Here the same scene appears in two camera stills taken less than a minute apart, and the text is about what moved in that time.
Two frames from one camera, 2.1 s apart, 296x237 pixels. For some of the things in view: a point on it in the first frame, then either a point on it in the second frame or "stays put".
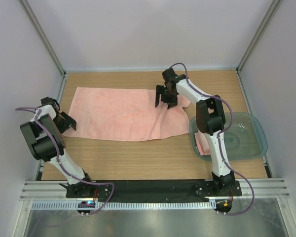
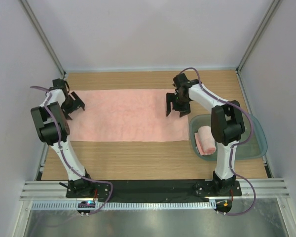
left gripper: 67,121 → 67,112
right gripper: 159,90 → 184,110
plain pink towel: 127,114 stays put
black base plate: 155,188 stays put
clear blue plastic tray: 245,139 stays put
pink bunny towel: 203,143 stays put
